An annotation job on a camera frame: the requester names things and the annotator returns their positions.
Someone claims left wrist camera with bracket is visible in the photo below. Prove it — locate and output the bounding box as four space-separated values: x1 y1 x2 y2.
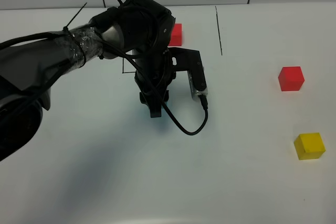
169 47 208 100

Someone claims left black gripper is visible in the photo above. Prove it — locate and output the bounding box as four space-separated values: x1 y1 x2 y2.
135 48 175 118

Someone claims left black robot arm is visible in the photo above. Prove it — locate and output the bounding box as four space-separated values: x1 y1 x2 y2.
1 0 175 159

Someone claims left black camera cable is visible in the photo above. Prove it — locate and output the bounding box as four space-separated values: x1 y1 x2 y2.
112 0 209 136

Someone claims red template block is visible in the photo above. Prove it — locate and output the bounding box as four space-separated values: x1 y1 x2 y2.
169 23 183 47

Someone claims yellow block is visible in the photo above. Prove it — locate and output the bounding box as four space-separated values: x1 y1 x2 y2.
293 133 326 160

